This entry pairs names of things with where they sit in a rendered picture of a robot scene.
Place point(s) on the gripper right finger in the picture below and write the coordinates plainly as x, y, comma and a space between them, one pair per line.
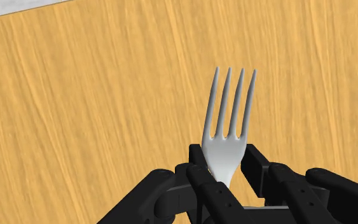
290, 186

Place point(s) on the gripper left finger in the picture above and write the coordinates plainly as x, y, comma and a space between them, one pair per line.
209, 195

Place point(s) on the silver fork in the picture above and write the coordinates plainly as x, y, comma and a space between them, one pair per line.
225, 149

